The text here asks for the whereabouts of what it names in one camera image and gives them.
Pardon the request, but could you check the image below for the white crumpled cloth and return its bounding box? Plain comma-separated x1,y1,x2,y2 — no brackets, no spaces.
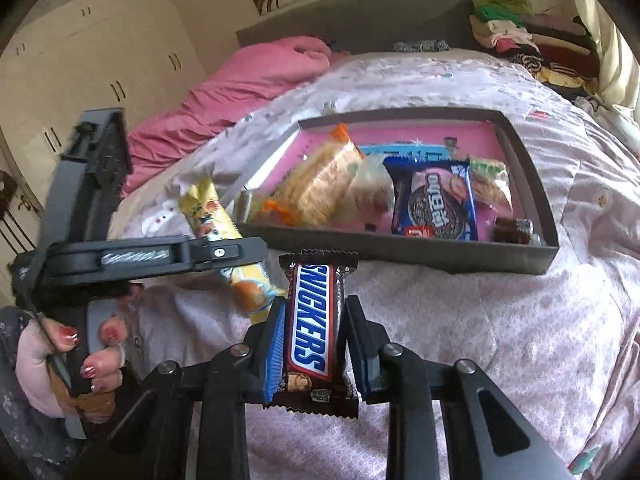
575,94,640,133

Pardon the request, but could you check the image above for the pink pillow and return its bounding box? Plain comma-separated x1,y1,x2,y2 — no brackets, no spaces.
120,36,333,196

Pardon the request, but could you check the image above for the lilac patterned duvet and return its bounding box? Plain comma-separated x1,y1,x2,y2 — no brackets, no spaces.
107,49,640,480

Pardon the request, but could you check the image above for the dark brown candy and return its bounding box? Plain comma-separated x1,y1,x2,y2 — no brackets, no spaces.
494,216,535,247

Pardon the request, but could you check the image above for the person's left hand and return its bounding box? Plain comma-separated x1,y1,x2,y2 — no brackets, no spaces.
15,317,132,418

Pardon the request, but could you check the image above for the blue cookie packet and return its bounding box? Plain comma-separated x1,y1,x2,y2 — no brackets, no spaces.
382,155,478,242

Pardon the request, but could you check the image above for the cream wardrobe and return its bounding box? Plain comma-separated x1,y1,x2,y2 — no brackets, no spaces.
0,0,208,241

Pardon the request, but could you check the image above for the green label pastry packet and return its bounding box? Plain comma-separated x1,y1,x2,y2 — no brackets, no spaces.
467,156,515,211

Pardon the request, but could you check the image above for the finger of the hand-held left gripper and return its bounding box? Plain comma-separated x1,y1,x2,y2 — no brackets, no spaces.
47,236,268,286

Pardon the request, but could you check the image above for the cream curtain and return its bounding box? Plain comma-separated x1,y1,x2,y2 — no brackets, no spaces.
567,0,640,111

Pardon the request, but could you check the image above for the stack of folded clothes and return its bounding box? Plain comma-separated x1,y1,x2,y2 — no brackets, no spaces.
470,0,601,101

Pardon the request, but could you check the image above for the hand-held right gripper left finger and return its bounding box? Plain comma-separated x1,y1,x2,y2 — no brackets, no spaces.
107,296,288,480

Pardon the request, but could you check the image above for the dark patterned cloth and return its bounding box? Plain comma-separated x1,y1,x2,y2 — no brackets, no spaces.
392,39,453,54

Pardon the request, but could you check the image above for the light green snack packet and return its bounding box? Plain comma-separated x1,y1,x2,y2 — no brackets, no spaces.
347,154,396,226

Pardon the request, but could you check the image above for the brown chocolate bar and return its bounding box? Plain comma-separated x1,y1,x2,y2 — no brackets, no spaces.
262,249,361,418

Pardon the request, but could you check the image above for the clear yellow jelly packet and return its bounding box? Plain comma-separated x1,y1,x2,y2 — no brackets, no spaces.
239,191,261,222

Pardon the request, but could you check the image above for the yellow snack packet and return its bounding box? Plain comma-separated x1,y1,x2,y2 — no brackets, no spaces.
178,177,288,326

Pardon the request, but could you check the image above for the dark tray with pink base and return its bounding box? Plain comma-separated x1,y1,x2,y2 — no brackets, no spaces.
235,107,561,276

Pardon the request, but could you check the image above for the orange-ended biscuit stick packet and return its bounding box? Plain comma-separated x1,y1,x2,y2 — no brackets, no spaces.
262,122,366,228

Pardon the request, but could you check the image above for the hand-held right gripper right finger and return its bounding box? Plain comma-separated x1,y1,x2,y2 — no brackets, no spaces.
345,295,576,480

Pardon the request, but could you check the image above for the dark headboard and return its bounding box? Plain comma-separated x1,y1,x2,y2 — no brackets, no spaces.
236,0,478,56

